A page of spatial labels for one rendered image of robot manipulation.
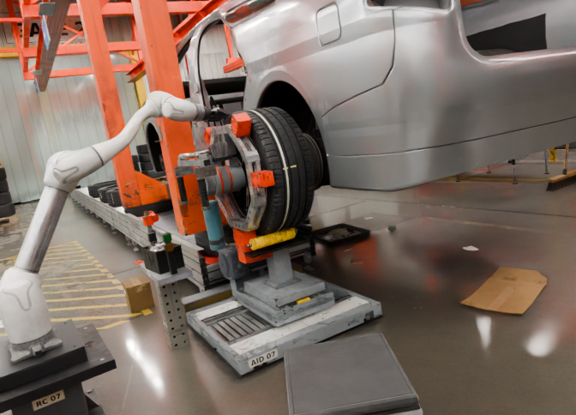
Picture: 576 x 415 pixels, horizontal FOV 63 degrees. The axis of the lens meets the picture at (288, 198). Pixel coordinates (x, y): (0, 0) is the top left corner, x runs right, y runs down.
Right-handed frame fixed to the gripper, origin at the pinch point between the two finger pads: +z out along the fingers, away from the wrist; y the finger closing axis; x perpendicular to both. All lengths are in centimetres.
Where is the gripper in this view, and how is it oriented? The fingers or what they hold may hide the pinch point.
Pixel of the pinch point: (228, 117)
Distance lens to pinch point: 260.8
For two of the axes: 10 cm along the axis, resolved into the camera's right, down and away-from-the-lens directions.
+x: -3.5, -9.1, 2.3
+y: 7.0, -4.2, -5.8
